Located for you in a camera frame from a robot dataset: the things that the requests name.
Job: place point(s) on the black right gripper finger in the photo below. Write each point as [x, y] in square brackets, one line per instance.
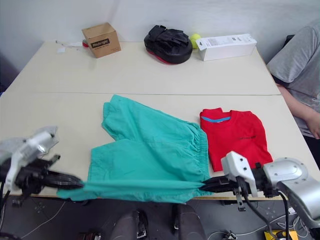
[216, 182]
[215, 189]

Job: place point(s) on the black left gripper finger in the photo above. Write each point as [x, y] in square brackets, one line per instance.
[67, 185]
[63, 177]

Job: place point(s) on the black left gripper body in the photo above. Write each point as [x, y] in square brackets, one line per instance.
[30, 175]

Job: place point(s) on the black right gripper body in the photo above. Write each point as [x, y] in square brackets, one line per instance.
[236, 185]

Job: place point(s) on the green shorts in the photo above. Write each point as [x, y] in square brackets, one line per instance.
[150, 150]

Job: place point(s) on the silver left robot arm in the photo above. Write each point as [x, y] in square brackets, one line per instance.
[10, 146]

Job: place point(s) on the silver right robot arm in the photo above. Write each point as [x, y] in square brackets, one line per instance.
[290, 175]

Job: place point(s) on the person's bare forearm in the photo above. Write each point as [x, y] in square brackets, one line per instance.
[295, 107]

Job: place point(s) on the red t-shirt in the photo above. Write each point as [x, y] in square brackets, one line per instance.
[237, 137]

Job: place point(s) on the person in grey shirt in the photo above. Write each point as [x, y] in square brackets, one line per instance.
[300, 65]

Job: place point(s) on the person's bare hand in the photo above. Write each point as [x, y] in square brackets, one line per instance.
[314, 128]

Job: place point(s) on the dark rounded shape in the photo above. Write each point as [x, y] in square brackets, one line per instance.
[130, 225]
[187, 222]

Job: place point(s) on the yellow floor object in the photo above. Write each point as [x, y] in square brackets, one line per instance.
[280, 235]

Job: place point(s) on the white paper scraps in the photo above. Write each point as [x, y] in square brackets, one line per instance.
[68, 45]

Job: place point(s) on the small red object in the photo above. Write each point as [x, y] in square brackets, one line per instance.
[85, 44]

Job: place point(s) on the long white carton box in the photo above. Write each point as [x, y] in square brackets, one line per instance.
[226, 47]

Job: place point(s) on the brown cardboard box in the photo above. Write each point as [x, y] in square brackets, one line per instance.
[102, 40]

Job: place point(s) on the yellow tennis ball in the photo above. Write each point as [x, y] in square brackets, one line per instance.
[195, 40]

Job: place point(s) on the black boxing pad red rim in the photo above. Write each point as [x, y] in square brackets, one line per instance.
[168, 45]

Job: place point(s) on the black chair back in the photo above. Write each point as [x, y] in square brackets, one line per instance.
[289, 40]

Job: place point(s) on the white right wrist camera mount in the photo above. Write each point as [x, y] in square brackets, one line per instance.
[237, 165]

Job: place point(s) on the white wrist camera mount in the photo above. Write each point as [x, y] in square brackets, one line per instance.
[23, 152]
[237, 165]

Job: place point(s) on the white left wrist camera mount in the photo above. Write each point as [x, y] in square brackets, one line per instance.
[23, 152]

